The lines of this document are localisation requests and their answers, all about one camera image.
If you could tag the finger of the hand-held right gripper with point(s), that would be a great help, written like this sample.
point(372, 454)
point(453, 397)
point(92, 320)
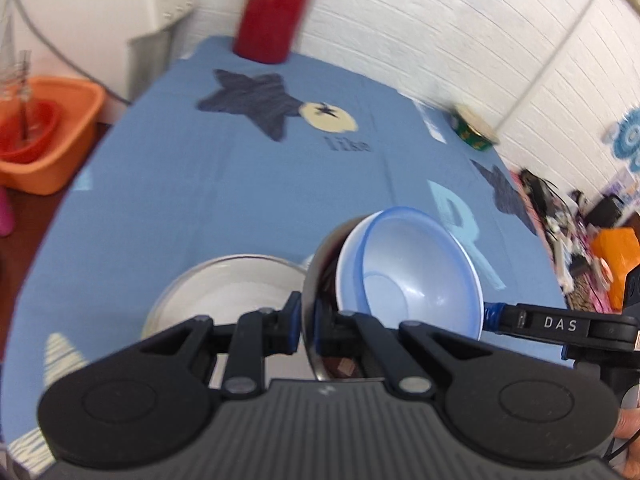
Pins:
point(492, 317)

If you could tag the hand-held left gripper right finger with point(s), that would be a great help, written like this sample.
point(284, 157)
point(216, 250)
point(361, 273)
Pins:
point(330, 332)

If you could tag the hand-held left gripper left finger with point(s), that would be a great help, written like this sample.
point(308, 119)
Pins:
point(294, 320)

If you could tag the stainless steel bowl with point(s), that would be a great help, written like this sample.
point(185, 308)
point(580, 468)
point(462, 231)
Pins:
point(312, 280)

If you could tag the blue plastic bowl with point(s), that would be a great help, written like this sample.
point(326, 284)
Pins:
point(415, 260)

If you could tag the person's right hand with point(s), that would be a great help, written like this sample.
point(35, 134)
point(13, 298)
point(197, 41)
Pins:
point(631, 412)

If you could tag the orange bag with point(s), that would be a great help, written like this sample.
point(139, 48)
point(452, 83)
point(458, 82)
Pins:
point(617, 255)

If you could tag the black device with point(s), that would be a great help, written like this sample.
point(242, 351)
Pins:
point(602, 210)

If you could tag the black power adapter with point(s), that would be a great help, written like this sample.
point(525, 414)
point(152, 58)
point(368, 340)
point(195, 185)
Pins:
point(532, 185)

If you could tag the blue printed tablecloth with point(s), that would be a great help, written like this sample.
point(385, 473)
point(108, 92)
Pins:
point(200, 185)

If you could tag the green tin can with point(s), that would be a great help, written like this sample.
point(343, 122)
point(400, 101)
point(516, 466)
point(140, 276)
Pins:
point(472, 130)

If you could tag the orange plastic basin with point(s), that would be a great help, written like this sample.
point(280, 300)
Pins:
point(70, 150)

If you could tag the red thermos jug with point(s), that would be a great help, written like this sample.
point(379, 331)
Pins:
point(270, 15)

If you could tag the pink object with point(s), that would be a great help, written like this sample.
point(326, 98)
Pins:
point(4, 215)

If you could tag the red plastic bowl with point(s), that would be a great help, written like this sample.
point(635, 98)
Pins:
point(40, 130)

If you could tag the white water dispenser with screen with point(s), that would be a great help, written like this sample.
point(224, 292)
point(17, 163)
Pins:
point(170, 5)

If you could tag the clear glassware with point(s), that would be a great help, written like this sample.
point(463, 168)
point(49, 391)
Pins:
point(12, 77)

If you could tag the blue wall decoration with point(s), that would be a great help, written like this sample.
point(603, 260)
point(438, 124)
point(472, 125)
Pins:
point(627, 135)

